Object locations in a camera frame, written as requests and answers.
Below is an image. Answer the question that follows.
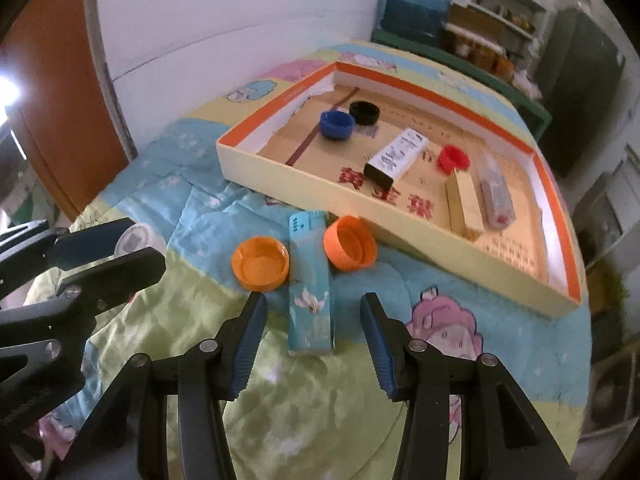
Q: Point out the orange bottle cap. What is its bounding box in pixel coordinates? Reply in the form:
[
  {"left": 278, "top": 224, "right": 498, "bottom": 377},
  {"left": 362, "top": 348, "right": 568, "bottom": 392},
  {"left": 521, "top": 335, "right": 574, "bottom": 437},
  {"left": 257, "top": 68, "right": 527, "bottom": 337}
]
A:
[
  {"left": 323, "top": 216, "right": 378, "bottom": 273},
  {"left": 231, "top": 236, "right": 290, "bottom": 292}
]

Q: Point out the blue bottle cap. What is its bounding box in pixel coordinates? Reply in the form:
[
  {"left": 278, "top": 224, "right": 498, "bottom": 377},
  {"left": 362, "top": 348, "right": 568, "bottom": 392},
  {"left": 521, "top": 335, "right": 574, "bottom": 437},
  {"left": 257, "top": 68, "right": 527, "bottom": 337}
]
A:
[{"left": 319, "top": 110, "right": 355, "bottom": 140}]

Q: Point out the gold lighter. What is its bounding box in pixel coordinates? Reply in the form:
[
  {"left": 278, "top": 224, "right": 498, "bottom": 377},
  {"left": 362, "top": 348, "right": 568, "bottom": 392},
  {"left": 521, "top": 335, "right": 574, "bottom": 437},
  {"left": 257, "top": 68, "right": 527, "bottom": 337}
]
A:
[{"left": 445, "top": 170, "right": 485, "bottom": 242}]

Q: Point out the shallow cardboard tray box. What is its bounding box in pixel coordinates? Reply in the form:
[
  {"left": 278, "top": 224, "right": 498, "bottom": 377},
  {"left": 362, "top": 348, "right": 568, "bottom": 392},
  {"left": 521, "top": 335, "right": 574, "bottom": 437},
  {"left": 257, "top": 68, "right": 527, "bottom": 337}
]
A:
[{"left": 207, "top": 61, "right": 586, "bottom": 316}]

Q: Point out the red wooden door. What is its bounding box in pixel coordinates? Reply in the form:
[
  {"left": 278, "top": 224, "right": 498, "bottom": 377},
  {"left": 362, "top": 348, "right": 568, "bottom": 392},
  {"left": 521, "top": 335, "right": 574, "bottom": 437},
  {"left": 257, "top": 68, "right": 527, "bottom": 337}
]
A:
[{"left": 1, "top": 0, "right": 129, "bottom": 220}]

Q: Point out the white QR code cap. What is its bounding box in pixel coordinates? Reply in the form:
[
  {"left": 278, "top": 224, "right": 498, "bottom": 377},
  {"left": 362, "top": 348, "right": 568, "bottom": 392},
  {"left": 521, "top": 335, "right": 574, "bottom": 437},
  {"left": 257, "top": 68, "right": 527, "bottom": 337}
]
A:
[{"left": 114, "top": 223, "right": 167, "bottom": 257}]

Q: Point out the white Hello Kitty lighter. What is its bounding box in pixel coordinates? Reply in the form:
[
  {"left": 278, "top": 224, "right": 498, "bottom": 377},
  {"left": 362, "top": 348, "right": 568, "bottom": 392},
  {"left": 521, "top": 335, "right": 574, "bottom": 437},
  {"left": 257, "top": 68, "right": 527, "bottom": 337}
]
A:
[{"left": 363, "top": 128, "right": 430, "bottom": 191}]

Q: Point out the colourful cartoon quilt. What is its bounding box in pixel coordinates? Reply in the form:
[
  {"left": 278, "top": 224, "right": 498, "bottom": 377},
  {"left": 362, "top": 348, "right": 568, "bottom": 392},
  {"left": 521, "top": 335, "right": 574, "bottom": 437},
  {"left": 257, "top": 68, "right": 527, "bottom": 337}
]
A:
[{"left": 39, "top": 42, "right": 591, "bottom": 479}]

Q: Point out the dark green refrigerator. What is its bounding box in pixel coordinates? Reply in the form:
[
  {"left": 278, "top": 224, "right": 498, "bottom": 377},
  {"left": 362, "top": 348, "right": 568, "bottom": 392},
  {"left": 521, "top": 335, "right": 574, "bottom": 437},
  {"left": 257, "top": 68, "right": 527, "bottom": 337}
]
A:
[{"left": 535, "top": 8, "right": 626, "bottom": 178}]

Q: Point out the black bottle cap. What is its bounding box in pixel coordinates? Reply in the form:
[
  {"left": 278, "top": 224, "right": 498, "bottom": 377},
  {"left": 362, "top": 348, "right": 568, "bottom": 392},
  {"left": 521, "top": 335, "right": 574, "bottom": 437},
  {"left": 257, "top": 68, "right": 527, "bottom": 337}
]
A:
[{"left": 348, "top": 101, "right": 381, "bottom": 126}]

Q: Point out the red bottle cap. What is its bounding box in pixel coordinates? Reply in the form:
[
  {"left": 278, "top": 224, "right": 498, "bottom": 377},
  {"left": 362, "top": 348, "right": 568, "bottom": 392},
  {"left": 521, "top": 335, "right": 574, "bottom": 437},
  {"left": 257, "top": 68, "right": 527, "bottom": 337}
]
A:
[{"left": 437, "top": 144, "right": 471, "bottom": 174}]

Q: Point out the white metal shelf rack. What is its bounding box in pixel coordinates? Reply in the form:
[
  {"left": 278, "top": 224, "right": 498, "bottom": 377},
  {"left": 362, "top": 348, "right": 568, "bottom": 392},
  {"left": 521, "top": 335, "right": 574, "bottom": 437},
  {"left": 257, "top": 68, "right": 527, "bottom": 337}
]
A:
[{"left": 448, "top": 0, "right": 548, "bottom": 70}]

